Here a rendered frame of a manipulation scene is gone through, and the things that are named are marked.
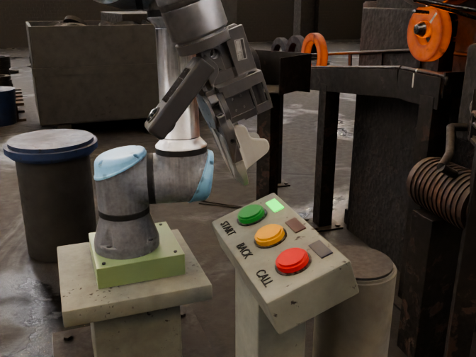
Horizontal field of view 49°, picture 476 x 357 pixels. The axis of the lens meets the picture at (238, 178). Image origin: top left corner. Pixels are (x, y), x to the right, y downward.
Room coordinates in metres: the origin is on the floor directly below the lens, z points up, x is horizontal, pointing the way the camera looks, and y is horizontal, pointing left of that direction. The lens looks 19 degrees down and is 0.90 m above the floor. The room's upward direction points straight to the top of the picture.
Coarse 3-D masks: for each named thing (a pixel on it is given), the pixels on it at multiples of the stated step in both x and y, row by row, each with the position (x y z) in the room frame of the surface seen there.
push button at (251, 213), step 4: (244, 208) 0.72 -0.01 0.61; (248, 208) 0.72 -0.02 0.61; (252, 208) 0.71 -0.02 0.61; (256, 208) 0.71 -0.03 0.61; (260, 208) 0.70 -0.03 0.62; (240, 212) 0.71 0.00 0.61; (244, 212) 0.71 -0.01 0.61; (248, 212) 0.70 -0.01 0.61; (252, 212) 0.70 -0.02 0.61; (256, 212) 0.70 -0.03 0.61; (260, 212) 0.70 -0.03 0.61; (240, 216) 0.70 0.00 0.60; (244, 216) 0.70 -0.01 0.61; (248, 216) 0.69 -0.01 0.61; (252, 216) 0.69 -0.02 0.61; (256, 216) 0.69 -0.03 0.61; (260, 216) 0.69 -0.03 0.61; (240, 220) 0.70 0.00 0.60; (244, 220) 0.69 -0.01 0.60; (248, 220) 0.69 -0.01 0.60; (252, 220) 0.69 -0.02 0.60; (256, 220) 0.69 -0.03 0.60
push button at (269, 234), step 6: (264, 228) 0.65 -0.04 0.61; (270, 228) 0.64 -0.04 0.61; (276, 228) 0.64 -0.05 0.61; (282, 228) 0.64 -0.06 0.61; (258, 234) 0.64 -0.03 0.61; (264, 234) 0.63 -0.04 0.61; (270, 234) 0.63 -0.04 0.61; (276, 234) 0.62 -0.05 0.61; (282, 234) 0.63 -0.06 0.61; (258, 240) 0.63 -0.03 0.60; (264, 240) 0.62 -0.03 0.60; (270, 240) 0.62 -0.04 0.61; (276, 240) 0.62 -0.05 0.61
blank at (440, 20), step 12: (432, 12) 1.48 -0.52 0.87; (444, 12) 1.46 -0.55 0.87; (432, 24) 1.47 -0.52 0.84; (444, 24) 1.44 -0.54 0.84; (408, 36) 1.57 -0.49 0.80; (432, 36) 1.46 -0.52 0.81; (444, 36) 1.43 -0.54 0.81; (420, 48) 1.51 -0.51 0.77; (432, 48) 1.46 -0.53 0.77; (444, 48) 1.44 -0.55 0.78; (420, 60) 1.50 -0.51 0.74; (432, 60) 1.48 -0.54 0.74
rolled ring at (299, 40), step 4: (292, 36) 2.38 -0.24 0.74; (296, 36) 2.35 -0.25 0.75; (300, 36) 2.35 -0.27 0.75; (288, 40) 2.42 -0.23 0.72; (292, 40) 2.38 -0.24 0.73; (296, 40) 2.34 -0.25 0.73; (300, 40) 2.32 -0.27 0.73; (288, 44) 2.42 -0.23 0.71; (292, 44) 2.39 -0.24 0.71; (296, 44) 2.34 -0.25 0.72; (300, 44) 2.30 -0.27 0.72; (288, 48) 2.42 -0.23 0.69; (292, 48) 2.42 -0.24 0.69; (300, 48) 2.30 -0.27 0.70
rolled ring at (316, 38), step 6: (306, 36) 2.23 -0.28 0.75; (312, 36) 2.18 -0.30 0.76; (318, 36) 2.15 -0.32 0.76; (306, 42) 2.23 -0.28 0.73; (312, 42) 2.23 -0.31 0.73; (318, 42) 2.13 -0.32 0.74; (324, 42) 2.13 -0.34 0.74; (306, 48) 2.24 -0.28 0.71; (318, 48) 2.13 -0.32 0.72; (324, 48) 2.12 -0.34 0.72; (318, 54) 2.12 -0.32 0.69; (324, 54) 2.11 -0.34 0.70; (318, 60) 2.12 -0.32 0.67; (324, 60) 2.11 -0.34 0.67
